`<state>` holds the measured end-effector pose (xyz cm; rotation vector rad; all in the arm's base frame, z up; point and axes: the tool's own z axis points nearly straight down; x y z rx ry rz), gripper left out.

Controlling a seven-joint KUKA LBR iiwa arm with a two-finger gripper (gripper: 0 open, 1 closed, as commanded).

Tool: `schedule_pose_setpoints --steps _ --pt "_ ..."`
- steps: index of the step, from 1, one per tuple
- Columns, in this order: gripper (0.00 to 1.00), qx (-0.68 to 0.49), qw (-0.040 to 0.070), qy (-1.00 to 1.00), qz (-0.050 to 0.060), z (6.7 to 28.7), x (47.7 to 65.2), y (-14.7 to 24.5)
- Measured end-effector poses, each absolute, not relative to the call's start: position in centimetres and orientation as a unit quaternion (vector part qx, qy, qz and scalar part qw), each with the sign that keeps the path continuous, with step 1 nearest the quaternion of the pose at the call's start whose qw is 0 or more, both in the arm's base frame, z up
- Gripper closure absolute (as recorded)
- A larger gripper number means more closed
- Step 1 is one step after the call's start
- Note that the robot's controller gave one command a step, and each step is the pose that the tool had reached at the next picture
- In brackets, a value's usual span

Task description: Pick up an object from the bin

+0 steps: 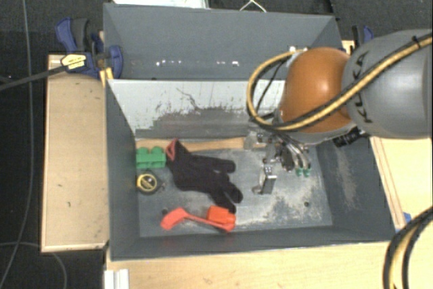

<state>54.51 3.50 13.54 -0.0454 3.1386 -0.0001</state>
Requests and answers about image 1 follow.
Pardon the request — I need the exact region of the black glove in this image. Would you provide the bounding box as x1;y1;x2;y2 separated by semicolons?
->
165;138;244;215

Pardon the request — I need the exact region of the yellow and black tape measure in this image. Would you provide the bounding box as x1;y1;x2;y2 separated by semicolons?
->
135;172;166;196

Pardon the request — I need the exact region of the grey metal bin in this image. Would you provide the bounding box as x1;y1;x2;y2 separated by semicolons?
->
102;3;396;261

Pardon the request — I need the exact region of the wooden handle hammer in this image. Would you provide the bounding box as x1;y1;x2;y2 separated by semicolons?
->
181;131;269;151

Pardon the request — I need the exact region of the orange plastic tool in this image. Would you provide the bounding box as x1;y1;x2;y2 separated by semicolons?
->
160;205;237;233

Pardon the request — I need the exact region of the black cylinder on white bracket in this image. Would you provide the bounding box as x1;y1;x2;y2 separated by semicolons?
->
332;127;370;148

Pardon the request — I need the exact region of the green toy brick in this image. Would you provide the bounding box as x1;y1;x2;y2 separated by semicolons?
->
135;145;168;170

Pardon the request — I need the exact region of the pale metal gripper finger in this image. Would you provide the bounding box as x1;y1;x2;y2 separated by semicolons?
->
252;164;272;196
263;174;278;196

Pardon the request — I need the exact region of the pale wood board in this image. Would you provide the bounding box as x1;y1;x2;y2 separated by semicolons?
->
40;53;111;253

